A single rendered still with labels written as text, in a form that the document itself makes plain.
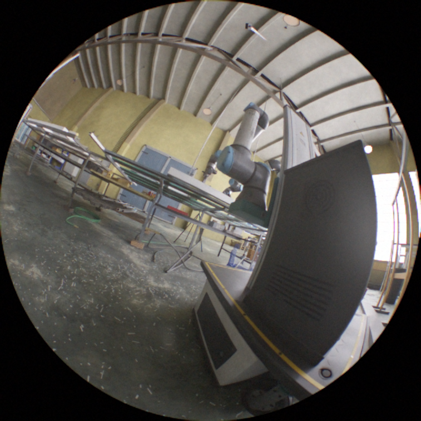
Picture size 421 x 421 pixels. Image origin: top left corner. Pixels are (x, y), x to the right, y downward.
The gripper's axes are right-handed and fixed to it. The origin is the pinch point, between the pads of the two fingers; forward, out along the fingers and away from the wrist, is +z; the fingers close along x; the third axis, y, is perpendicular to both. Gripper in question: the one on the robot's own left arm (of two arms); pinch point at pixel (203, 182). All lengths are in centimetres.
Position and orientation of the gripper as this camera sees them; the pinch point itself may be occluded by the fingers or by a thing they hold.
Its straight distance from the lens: 126.8
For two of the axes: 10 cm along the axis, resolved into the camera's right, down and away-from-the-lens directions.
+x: 4.1, 0.1, -9.1
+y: -8.4, -3.8, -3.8
